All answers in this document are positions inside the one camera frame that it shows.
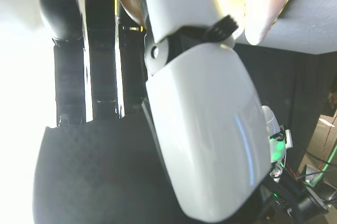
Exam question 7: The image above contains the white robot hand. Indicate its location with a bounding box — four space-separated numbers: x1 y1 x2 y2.
31 0 273 224

